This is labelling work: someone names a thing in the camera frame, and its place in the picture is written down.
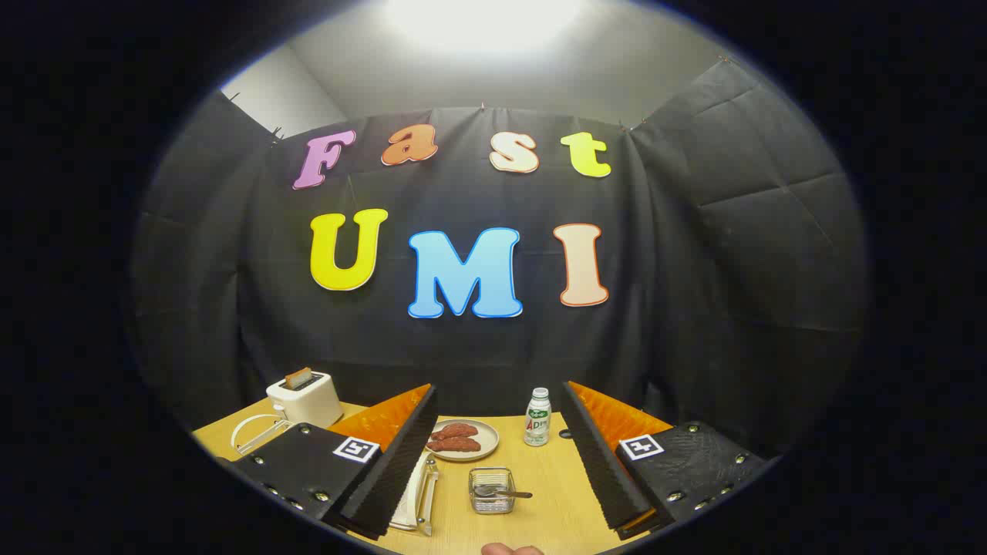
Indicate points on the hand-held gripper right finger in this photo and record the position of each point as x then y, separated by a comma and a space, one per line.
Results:
597, 462

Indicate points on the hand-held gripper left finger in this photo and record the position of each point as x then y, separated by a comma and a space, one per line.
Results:
401, 462

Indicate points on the metal spoon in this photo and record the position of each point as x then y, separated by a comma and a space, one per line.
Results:
513, 493

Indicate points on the beige round plate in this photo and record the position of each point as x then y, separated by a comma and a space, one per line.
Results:
486, 443

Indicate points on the red meat slice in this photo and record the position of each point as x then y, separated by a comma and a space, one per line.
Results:
455, 445
459, 429

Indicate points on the white drink bottle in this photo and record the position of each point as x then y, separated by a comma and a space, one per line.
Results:
537, 424

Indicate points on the white toaster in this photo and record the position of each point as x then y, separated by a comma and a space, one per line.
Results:
308, 401

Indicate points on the toast slice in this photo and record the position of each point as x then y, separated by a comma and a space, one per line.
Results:
298, 378

